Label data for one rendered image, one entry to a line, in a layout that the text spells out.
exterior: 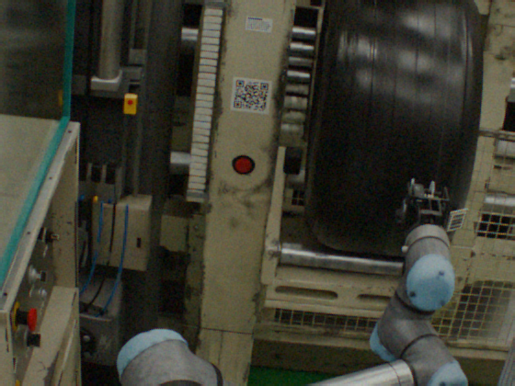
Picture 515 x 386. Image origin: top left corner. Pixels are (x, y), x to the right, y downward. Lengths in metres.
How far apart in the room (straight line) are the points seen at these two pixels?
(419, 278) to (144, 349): 0.42
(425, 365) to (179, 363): 0.36
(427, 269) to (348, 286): 0.70
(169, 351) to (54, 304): 0.59
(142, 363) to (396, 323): 0.40
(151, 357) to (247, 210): 0.81
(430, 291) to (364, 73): 0.52
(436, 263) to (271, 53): 0.68
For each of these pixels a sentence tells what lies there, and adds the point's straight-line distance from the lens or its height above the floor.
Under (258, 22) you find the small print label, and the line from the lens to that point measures 2.16.
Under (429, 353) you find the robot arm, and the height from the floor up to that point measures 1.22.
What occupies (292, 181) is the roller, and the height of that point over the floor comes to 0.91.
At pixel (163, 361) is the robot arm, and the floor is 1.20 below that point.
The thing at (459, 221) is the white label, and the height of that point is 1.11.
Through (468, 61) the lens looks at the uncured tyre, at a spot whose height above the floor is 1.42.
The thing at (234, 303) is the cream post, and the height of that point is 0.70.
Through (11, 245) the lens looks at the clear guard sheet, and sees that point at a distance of 1.68.
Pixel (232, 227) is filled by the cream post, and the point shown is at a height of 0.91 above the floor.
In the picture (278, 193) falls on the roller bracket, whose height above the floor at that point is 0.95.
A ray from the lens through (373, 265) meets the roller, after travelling 2.34.
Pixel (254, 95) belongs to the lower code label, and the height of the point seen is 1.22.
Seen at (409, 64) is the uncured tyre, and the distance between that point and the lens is 2.04.
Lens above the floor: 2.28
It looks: 33 degrees down
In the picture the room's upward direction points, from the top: 7 degrees clockwise
